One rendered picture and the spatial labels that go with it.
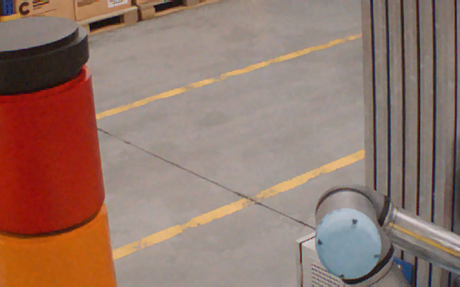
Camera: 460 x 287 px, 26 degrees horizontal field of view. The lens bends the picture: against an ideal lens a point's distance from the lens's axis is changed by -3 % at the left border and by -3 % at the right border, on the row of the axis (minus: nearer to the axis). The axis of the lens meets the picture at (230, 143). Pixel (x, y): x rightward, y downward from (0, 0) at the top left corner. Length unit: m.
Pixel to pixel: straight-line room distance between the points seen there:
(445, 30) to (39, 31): 1.77
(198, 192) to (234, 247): 0.71
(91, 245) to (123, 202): 5.44
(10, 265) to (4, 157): 0.04
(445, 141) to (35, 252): 1.85
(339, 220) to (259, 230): 3.56
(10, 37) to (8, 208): 0.06
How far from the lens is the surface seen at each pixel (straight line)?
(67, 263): 0.38
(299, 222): 5.43
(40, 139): 0.36
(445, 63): 2.12
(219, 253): 5.17
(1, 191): 0.37
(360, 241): 1.83
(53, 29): 0.37
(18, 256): 0.38
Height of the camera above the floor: 2.43
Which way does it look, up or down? 22 degrees down
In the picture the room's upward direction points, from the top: 4 degrees counter-clockwise
